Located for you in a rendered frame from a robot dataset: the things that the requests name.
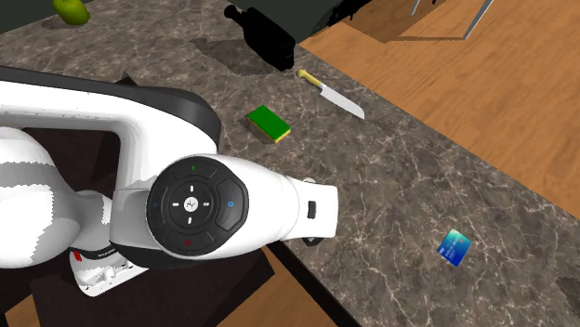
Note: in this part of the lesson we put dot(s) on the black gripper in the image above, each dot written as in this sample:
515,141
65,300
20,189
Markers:
311,241

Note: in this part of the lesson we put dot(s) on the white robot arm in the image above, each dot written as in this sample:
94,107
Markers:
272,204

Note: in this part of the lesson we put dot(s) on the green and yellow sponge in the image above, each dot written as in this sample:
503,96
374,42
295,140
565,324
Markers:
267,121

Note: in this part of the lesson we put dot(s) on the blue card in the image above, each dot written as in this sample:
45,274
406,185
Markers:
454,247

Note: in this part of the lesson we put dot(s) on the black bottle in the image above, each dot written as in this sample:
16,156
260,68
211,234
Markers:
269,38

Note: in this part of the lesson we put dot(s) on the grey metal legged furniture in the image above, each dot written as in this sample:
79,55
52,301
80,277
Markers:
476,19

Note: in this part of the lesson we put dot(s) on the green fruit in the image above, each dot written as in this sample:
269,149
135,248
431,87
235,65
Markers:
72,11

